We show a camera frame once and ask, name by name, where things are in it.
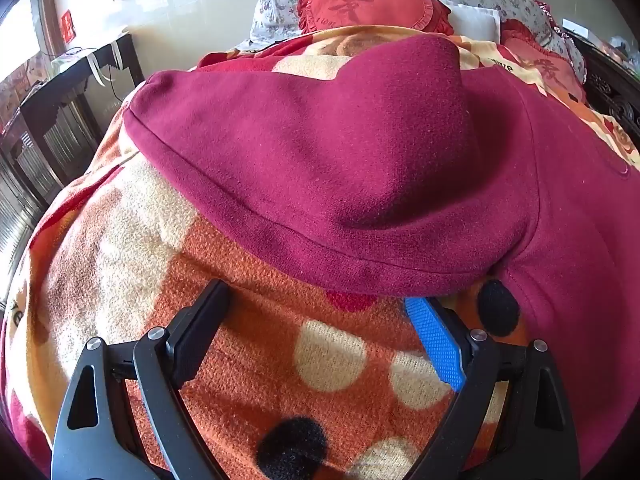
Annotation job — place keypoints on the small floral pillow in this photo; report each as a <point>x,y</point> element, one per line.
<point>277,5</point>

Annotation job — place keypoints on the red wall sign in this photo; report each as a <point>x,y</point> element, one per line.
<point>68,25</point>

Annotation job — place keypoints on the dark carved wooden headboard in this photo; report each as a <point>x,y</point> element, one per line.
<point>610,90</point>

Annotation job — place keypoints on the white folded cloth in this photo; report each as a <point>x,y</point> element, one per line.
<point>475,20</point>

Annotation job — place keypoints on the orange dotted printed blanket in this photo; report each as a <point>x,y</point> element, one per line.
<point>150,260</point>

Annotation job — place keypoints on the maroon sweatshirt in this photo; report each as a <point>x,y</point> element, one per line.
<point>350,160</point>

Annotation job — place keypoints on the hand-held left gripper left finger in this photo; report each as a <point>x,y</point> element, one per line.
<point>197,335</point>

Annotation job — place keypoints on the dark wooden table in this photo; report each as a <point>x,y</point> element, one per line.
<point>60,105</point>

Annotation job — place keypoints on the red heart-shaped pillow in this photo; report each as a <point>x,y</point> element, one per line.
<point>370,2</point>

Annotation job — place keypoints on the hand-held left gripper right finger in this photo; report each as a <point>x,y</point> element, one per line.
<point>437,345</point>

